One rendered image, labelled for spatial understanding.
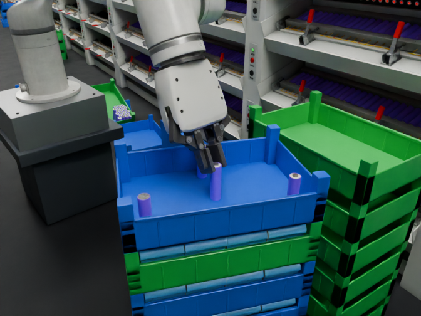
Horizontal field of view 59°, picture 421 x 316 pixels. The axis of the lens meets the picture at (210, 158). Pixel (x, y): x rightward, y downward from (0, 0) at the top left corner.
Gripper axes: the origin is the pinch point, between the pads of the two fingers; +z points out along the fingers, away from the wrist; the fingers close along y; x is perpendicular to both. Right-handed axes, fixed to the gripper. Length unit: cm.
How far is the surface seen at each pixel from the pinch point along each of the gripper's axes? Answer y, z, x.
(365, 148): -35.3, 10.6, 6.1
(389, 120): -58, 10, 1
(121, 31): -90, -63, -163
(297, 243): -4.5, 16.2, 8.8
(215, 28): -66, -32, -58
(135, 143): -45, 1, -109
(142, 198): 13.9, 1.0, 0.9
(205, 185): -1.3, 5.3, -5.3
